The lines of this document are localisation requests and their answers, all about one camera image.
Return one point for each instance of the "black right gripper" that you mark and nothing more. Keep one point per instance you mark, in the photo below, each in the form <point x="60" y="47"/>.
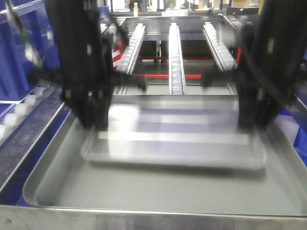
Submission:
<point x="269" y="74"/>

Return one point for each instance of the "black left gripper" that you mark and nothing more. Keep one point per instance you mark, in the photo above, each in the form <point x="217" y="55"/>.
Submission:
<point x="85" y="65"/>

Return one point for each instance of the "small silver divided tray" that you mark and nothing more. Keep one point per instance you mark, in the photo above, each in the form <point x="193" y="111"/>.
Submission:
<point x="201" y="134"/>

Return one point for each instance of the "large grey metal tray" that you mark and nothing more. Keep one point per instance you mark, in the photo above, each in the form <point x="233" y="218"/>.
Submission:
<point x="62" y="178"/>

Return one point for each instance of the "red white striped barrier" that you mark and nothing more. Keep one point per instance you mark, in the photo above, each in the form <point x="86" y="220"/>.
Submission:
<point x="117" y="53"/>

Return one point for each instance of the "white roller track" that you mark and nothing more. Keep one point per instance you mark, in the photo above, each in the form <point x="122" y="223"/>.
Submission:
<point x="22" y="109"/>
<point x="131" y="53"/>
<point x="177" y="83"/>
<point x="222" y="56"/>

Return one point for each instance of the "blue plastic crate left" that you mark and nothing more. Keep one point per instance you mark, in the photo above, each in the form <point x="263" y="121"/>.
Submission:
<point x="14" y="66"/>

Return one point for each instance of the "blue bin below right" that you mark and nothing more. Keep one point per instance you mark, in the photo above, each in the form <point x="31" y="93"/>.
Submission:
<point x="294" y="132"/>

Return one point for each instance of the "left white roller track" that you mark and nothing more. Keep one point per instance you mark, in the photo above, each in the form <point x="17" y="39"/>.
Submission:
<point x="22" y="109"/>

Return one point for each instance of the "small blue bin left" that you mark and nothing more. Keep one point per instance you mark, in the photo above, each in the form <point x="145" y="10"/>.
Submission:
<point x="5" y="108"/>

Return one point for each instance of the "centre white roller track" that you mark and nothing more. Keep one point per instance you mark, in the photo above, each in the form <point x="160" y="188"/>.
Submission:
<point x="177" y="83"/>

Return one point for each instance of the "red metal floor frame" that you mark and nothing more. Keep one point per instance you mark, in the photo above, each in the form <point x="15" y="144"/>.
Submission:
<point x="187" y="76"/>

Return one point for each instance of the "steel front rack rail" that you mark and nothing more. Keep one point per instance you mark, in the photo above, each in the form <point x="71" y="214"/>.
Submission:
<point x="50" y="218"/>

